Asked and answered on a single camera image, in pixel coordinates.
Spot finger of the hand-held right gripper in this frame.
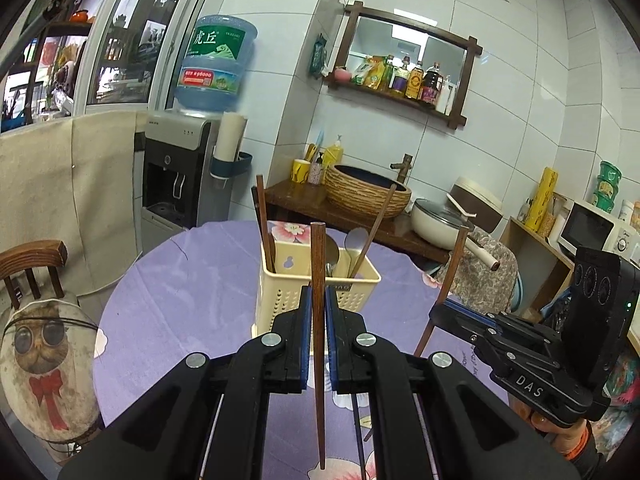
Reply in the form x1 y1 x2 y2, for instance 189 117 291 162
428 304 562 377
443 298 569 357

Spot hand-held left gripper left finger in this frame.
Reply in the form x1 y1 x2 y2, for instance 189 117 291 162
59 286 315 480

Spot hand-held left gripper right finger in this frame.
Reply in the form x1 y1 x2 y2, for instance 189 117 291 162
325 286 581 480

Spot cream perforated utensil holder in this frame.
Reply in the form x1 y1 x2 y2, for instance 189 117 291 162
252 240 382 341

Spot brown wooden chopstick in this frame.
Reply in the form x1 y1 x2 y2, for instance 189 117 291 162
256 175 275 274
310 221 329 470
414 229 474 357

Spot metal spoon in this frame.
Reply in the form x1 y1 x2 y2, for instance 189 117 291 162
344 227 372 273
324 234 342 277

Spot dark brown chopstick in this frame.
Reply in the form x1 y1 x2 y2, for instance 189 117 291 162
348 184 398 279

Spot person's right forearm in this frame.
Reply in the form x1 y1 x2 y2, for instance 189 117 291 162
574 439 614 480

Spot person's right hand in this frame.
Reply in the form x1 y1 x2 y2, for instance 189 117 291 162
530 411 589 457

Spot floral cloth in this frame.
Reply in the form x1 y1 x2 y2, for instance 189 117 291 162
435 227 519 311

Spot colourful patterned cloth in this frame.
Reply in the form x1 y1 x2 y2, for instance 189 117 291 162
604 342 640 461

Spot wooden side shelf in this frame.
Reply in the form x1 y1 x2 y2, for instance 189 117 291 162
500 217 576 321

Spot white microwave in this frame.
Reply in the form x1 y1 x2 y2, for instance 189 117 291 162
557 199 640 267

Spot cream pan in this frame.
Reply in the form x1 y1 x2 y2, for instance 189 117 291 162
410 199 501 271

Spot glass pan lid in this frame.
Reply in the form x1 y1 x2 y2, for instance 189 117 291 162
414 198 474 233

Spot cream and brown pot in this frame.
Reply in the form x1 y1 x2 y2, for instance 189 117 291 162
447 176 504 233

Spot purple floral tablecloth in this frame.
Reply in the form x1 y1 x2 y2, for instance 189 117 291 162
92 220 511 480

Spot yellow packet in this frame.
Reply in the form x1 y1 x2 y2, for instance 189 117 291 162
525 167 559 232

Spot orange wristband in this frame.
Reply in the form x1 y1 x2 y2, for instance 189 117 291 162
562 430 591 461

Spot wooden washstand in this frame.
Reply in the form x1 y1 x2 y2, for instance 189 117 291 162
262 179 451 264

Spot woven basin sink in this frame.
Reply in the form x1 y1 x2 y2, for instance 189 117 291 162
325 164 413 220

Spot bamboo faucet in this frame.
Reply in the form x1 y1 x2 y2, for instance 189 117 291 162
390 154 415 185

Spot yellow detergent bottle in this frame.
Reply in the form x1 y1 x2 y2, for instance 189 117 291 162
322 135 346 172

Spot blue cup holder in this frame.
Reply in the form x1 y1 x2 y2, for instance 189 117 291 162
210 151 254 181

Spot water dispenser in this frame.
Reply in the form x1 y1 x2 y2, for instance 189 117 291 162
140 107 236 233

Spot stack of paper cups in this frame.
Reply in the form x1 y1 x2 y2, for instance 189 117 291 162
215 112 249 161

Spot wooden framed mirror shelf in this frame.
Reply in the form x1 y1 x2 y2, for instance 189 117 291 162
322 1 484 129

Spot row of condiment bottles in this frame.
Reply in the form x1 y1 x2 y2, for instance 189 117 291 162
350 55 459 114

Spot beige cloth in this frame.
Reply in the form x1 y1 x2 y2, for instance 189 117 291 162
0 110 151 301

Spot animal print chair cushion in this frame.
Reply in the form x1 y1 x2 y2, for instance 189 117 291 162
0 297 108 443

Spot green hanging packet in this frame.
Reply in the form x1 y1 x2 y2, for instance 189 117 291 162
312 35 329 79

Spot wooden chair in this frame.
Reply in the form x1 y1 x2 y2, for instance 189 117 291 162
0 240 68 311

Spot blue water jug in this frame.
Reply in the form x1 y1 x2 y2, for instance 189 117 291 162
174 15 259 114

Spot dark shelf unit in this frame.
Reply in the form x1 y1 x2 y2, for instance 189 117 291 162
0 0 126 133

